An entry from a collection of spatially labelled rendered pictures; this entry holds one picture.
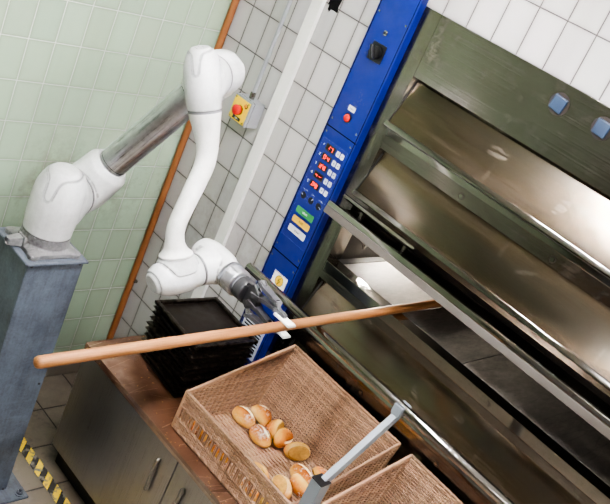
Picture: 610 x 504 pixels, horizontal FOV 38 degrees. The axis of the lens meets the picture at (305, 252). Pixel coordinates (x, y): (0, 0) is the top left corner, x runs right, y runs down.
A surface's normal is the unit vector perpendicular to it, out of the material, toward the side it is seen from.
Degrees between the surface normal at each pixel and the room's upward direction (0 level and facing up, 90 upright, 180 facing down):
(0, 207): 90
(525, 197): 70
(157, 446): 90
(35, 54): 90
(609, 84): 90
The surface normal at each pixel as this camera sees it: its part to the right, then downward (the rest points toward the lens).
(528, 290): -0.50, -0.26
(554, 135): -0.67, 0.04
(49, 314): 0.64, 0.54
